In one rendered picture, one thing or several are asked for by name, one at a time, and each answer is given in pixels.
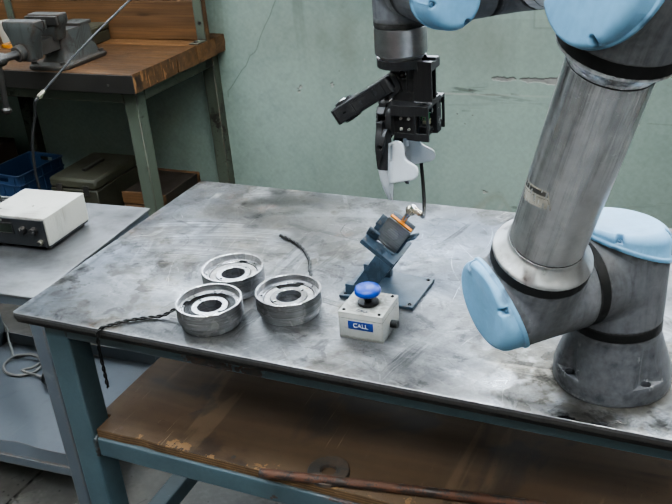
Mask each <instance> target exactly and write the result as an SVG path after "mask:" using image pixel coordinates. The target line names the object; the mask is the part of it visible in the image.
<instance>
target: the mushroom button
mask: <svg viewBox="0 0 672 504"><path fill-rule="evenodd" d="M380 293H381V287H380V286H379V284H378V283H375V282H371V281H367V282H361V283H359V284H357V285H356V286H355V288H354V294H355V295H356V296H357V297H359V298H362V299H364V301H365V302H366V303H369V302H372V298H375V297H377V296H378V295H380Z"/></svg>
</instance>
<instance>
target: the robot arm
mask: <svg viewBox="0 0 672 504"><path fill-rule="evenodd" d="M543 9H545V12H546V15H547V18H548V21H549V23H550V25H551V27H552V29H553V30H554V32H555V38H556V42H557V45H558V46H559V48H560V50H561V51H562V52H563V54H564V55H565V58H564V62H563V65H562V68H561V71H560V74H559V77H558V81H557V84H556V87H555V90H554V93H553V96H552V100H551V103H550V106H549V109H548V112H547V115H546V119H545V122H544V125H543V128H542V131H541V134H540V137H539V141H538V144H537V147H536V150H535V153H534V156H533V160H532V163H531V166H530V169H529V172H528V175H527V179H526V182H525V185H524V188H523V191H522V194H521V197H520V201H519V204H518V207H517V210H516V213H515V216H514V219H512V220H510V221H508V222H506V223H504V224H503V225H502V226H501V227H500V228H499V229H498V230H497V232H496V233H495V236H494V238H493V242H492V245H491V248H490V252H489V254H488V255H487V256H485V257H482V258H480V257H475V258H474V260H471V261H469V262H467V263H466V264H465V266H464V268H463V270H462V276H461V283H462V291H463V296H464V300H465V303H466V306H467V309H468V312H469V314H470V316H471V318H472V320H473V323H474V324H475V326H476V328H477V330H478V331H479V333H480V334H481V335H482V337H483V338H484V339H485V340H486V341H487V342H488V343H489V344H490V345H491V346H493V347H494V348H496V349H499V350H501V351H510V350H514V349H518V348H521V347H523V348H528V347H529V346H530V345H532V344H535V343H538V342H541V341H544V340H547V339H551V338H554V337H557V336H560V335H562V337H561V339H560V341H559V343H558V345H557V347H556V350H555V353H554V358H553V374H554V377H555V380H556V381H557V383H558V384H559V385H560V386H561V387H562V388H563V389H564V390H565V391H566V392H568V393H569V394H570V395H572V396H574V397H576V398H578V399H580V400H582V401H585V402H587V403H590V404H594V405H598V406H602V407H609V408H635V407H641V406H645V405H648V404H651V403H654V402H656V401H657V400H659V399H661V398H662V397H663V396H664V395H665V394H666V393H667V392H668V390H669V388H670V384H671V377H672V364H671V360H670V356H669V352H668V349H667V345H666V341H665V338H664V334H663V321H664V313H665V305H666V297H667V288H668V280H669V272H670V263H672V255H671V253H672V235H671V232H670V230H669V229H668V228H667V226H666V225H664V224H663V223H662V222H661V221H659V220H657V219H655V218H653V217H651V216H649V215H646V214H643V213H640V212H637V211H633V210H628V209H622V208H612V207H604V206H605V203H606V201H607V198H608V196H609V194H610V191H611V189H612V187H613V184H614V182H615V179H616V177H617V175H618V172H619V170H620V167H621V165H622V163H623V160H624V158H625V156H626V153H627V151H628V148H629V146H630V144H631V141H632V139H633V137H634V134H635V132H636V129H637V127H638V125H639V122H640V120H641V117H642V115H643V113H644V110H645V108H646V106H647V103H648V101H649V98H650V96H651V94H652V91H653V89H654V87H655V84H656V82H659V81H662V80H665V79H668V78H670V77H672V0H372V11H373V32H374V50H375V55H377V67H378V68H379V69H382V70H386V71H390V72H389V73H387V74H386V75H384V76H382V77H381V78H379V79H378V80H376V81H374V82H373V83H371V84H370V85H368V86H367V87H365V88H363V89H362V90H360V91H359V92H357V93H355V94H354V95H352V96H351V95H348V96H346V97H344V98H342V99H340V101H339V102H338V103H336V104H335V106H336V107H335V108H334V109H333V110H332V111H331V114H332V115H333V117H334V118H335V120H336V121H337V123H338V124H339V125H341V124H342V123H344V122H346V123H348V122H350V121H351V120H354V119H356V118H357V116H359V115H360V114H361V113H362V111H364V110H365V109H367V108H369V107H370V106H372V105H373V104H375V103H377V102H378V101H379V105H378V107H377V111H376V135H375V154H376V161H377V169H378V170H379V176H380V180H381V183H382V186H383V189H384V191H385V194H386V196H387V198H388V200H391V201H393V195H394V185H393V183H399V182H405V183H406V184H409V183H410V180H414V179H416V178H417V176H418V167H417V166H416V165H414V164H419V163H425V162H430V161H433V160H434V159H435V152H434V150H433V149H431V148H429V147H427V146H425V145H423V144H422V143H421V142H430V137H429V135H430V134H431V133H438V132H439V131H440V130H441V127H445V93H440V92H436V68H437V67H438V66H439V65H440V56H435V55H427V53H426V52H427V51H428V39H427V27H429V28H431V29H435V30H445V31H455V30H458V29H461V28H463V27H464V26H465V25H467V24H468V23H469V22H471V21H472V20H473V19H479V18H485V17H491V16H495V15H502V14H508V13H515V12H522V11H533V10H543ZM441 103H442V119H441ZM393 136H394V139H393V142H392V140H391V138H392V137H393Z"/></svg>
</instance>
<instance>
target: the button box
mask: <svg viewBox="0 0 672 504"><path fill-rule="evenodd" d="M338 317H339V329H340V337H346V338H351V339H357V340H363V341H369V342H374V343H380V344H384V342H385V341H386V339H387V338H388V336H389V335H390V333H391V332H392V330H393V329H394V328H396V329H397V328H398V327H399V302H398V295H394V294H387V293H380V295H378V296H377V297H375V298H372V302H369V303H366V302H365V301H364V299H362V298H359V297H357V296H356V295H355V294H354V292H353V293H352V294H351V296H350V297H349V298H348V299H347V301H346V302H345V303H344V304H343V305H342V307H341V308H340V309H339V310H338Z"/></svg>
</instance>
